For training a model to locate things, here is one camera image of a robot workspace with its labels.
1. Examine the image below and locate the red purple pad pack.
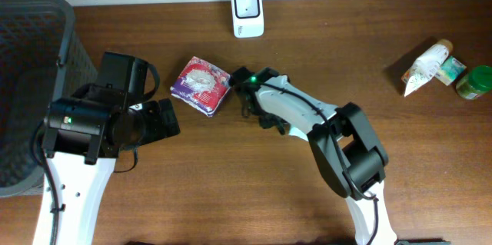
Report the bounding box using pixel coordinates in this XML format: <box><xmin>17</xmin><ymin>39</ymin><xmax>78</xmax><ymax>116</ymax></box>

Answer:
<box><xmin>170</xmin><ymin>56</ymin><xmax>231</xmax><ymax>118</ymax></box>

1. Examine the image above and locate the white tube gold cap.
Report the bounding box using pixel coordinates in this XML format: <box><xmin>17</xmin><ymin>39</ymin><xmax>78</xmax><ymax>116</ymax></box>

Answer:
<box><xmin>401</xmin><ymin>39</ymin><xmax>454</xmax><ymax>97</ymax></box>

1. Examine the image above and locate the green Kleenex tissue pack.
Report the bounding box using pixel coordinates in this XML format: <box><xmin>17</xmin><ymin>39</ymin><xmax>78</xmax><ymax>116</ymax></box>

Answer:
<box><xmin>435</xmin><ymin>56</ymin><xmax>467</xmax><ymax>86</ymax></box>

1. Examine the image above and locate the green lid jar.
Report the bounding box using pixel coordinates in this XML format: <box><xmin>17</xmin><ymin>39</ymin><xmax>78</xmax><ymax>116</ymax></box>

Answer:
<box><xmin>456</xmin><ymin>65</ymin><xmax>492</xmax><ymax>100</ymax></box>

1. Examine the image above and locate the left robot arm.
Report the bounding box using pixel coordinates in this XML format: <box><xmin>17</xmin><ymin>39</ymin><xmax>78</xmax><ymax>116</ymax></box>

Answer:
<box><xmin>31</xmin><ymin>52</ymin><xmax>180</xmax><ymax>244</ymax></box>

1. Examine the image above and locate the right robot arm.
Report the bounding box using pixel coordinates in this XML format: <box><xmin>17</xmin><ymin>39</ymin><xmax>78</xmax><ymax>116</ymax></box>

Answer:
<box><xmin>230</xmin><ymin>67</ymin><xmax>397</xmax><ymax>244</ymax></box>

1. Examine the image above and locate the white barcode scanner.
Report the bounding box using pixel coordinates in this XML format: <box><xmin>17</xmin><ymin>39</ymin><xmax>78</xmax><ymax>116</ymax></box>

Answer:
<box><xmin>231</xmin><ymin>0</ymin><xmax>264</xmax><ymax>38</ymax></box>

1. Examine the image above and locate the grey plastic mesh basket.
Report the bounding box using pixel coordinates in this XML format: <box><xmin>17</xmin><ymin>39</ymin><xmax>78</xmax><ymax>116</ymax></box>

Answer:
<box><xmin>1</xmin><ymin>0</ymin><xmax>98</xmax><ymax>197</ymax></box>

